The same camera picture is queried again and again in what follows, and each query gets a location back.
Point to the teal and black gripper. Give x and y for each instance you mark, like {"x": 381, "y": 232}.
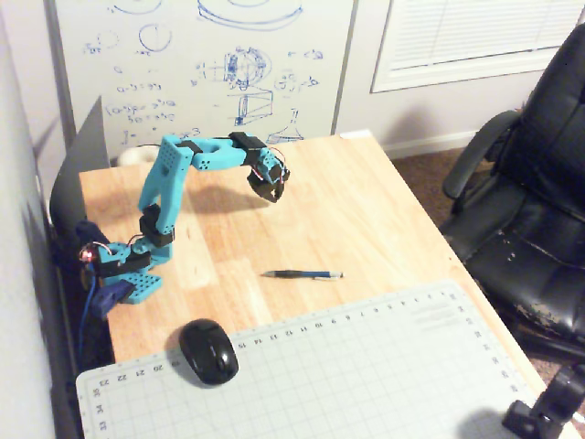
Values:
{"x": 266, "y": 188}

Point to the blue and black pen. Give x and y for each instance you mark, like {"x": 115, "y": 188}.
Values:
{"x": 301, "y": 274}

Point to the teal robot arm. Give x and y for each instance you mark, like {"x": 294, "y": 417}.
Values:
{"x": 165, "y": 178}

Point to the whiteboard with blue drawings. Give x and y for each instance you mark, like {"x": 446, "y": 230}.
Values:
{"x": 205, "y": 68}

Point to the white round object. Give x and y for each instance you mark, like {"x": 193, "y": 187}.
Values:
{"x": 135, "y": 156}

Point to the black computer mouse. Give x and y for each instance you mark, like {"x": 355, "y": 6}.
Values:
{"x": 208, "y": 352}

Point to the dark grey flat panel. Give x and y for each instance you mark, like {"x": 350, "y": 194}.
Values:
{"x": 84, "y": 155}

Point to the dark blue table clamp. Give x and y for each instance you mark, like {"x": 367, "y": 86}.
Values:
{"x": 109, "y": 298}

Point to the grey cutting mat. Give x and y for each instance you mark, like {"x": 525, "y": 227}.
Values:
{"x": 320, "y": 379}

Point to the white window blinds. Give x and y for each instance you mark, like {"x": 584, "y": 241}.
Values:
{"x": 475, "y": 41}

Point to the black leather office chair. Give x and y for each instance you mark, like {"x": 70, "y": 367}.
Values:
{"x": 535, "y": 219}

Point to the black camera stand clamp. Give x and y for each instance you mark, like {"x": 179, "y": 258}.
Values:
{"x": 548, "y": 407}

